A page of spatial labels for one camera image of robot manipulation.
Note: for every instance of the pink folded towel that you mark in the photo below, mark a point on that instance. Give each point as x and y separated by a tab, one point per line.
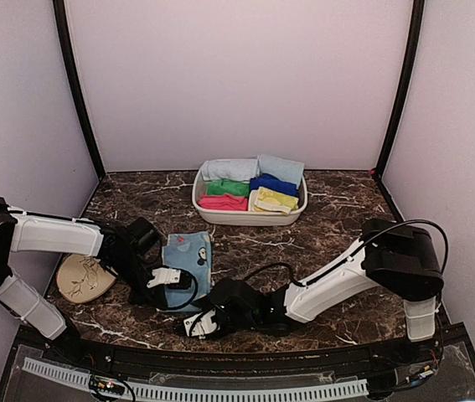
225	202

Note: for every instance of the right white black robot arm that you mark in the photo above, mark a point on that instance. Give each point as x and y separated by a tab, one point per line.
399	257

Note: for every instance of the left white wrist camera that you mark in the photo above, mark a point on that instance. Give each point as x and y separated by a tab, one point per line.
173	278

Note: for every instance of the black frame post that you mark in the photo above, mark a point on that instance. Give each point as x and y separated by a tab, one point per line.
67	51
414	32

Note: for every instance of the white plastic basin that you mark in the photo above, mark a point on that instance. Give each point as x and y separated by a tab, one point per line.
247	218

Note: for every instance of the black front rail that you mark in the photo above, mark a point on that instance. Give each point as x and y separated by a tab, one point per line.
348	346

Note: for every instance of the green folded towel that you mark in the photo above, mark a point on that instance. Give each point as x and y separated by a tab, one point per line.
227	186

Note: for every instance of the round bird painted plate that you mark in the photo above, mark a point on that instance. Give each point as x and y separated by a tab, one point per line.
81	279

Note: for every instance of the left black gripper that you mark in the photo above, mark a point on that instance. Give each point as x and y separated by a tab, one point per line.
151	297

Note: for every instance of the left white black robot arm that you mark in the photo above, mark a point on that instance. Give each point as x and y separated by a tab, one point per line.
120	249

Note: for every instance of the rolled light blue towel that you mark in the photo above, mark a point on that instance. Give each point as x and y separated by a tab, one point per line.
283	169

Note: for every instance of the yellow white rolled towel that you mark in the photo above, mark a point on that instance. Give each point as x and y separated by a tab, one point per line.
266	200

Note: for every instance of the left black frame post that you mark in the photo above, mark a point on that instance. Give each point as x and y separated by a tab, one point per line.
67	51

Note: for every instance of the large light blue towel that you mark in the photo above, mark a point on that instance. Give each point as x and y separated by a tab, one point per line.
239	170

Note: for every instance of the right black frame post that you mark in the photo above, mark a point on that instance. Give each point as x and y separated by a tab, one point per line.
414	32

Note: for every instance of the blue patterned cartoon towel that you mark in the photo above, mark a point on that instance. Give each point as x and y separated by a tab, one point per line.
191	253

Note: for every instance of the white slotted cable duct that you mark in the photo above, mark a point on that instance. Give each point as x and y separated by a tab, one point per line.
173	387

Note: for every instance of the dark blue rolled towel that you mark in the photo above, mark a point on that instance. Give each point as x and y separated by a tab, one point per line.
270	182

